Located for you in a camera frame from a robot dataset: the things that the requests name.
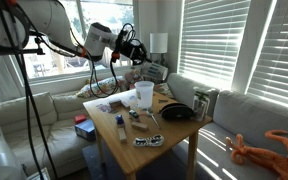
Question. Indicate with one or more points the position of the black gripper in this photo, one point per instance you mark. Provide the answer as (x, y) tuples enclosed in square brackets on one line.
[(137, 53)]

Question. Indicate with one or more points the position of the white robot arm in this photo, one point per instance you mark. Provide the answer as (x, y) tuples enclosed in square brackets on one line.
[(20, 19)]

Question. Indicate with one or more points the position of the white translucent plastic cup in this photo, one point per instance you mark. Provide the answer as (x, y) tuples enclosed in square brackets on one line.
[(144, 93)]

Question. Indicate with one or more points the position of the white table lamp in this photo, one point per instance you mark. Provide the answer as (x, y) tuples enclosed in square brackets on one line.
[(158, 47)]

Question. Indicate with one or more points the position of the floral pillow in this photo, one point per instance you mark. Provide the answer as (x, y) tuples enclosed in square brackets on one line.
[(103, 86)]

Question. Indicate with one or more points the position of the metal spoon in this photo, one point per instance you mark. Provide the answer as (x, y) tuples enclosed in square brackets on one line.
[(151, 114)]

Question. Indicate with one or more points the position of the dark toy car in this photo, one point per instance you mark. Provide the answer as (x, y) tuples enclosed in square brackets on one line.
[(133, 114)]

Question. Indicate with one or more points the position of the snowman cutout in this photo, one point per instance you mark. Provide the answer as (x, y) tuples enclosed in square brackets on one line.
[(104, 108)]

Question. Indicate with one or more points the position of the blue toy car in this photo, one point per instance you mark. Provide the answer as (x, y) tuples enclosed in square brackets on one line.
[(120, 121)]

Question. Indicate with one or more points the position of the small wooden block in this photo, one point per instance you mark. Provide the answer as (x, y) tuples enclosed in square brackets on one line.
[(139, 126)]

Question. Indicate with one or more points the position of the packaged item in plastic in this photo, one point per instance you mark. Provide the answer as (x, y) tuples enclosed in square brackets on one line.
[(200, 103)]

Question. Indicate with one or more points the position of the wooden table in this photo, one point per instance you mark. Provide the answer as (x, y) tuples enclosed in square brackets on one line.
[(131, 159)]

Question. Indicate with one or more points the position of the long wooden block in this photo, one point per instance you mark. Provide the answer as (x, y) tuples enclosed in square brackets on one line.
[(122, 135)]

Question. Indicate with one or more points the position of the red box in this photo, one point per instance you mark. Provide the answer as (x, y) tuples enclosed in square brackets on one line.
[(79, 118)]

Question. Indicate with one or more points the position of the blue box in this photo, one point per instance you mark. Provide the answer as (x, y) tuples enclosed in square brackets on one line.
[(86, 130)]

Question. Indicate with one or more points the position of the grey sofa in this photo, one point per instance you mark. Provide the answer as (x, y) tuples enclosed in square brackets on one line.
[(232, 113)]

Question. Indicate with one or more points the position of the cream leather sofa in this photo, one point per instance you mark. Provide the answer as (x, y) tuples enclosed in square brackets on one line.
[(43, 135)]

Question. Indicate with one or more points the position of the orange octopus plush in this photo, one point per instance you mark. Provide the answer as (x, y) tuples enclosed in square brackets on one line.
[(263, 157)]

